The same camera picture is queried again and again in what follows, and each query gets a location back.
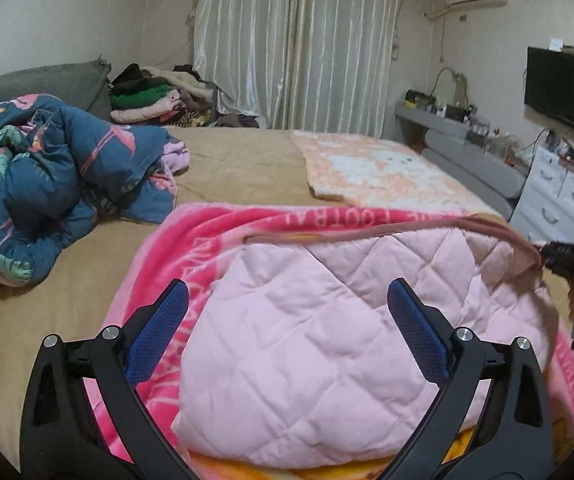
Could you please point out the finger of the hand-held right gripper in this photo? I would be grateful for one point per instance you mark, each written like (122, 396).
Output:
(548, 254)

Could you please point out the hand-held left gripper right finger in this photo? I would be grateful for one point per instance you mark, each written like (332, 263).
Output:
(417, 332)

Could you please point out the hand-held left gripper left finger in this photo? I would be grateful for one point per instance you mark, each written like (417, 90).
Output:
(159, 335)

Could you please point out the pink quilted jacket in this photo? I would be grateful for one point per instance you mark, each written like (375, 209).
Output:
(327, 335)

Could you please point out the pile of folded clothes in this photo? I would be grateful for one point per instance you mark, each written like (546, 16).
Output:
(152, 95)

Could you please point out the white drawer cabinet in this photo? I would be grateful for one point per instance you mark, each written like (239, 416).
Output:
(547, 195)

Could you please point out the pink printed blanket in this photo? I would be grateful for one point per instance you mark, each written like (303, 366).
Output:
(167, 240)

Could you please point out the clutter of small shelf things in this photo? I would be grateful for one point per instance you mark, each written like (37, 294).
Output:
(467, 120)

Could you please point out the black flat television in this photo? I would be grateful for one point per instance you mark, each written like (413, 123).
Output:
(562, 90)

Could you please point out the peach and white blanket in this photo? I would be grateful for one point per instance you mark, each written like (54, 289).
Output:
(382, 170)

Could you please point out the bed with tan sheet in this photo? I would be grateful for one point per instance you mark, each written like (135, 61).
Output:
(237, 165)

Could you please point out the blue flamingo print quilt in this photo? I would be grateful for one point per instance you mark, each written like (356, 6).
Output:
(57, 175)

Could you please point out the white gooseneck lamp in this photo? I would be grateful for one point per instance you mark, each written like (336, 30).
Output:
(454, 77)

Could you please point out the grey pillow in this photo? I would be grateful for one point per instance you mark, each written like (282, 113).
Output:
(52, 82)

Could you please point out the white pleated curtain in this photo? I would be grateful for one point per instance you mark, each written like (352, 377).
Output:
(297, 45)

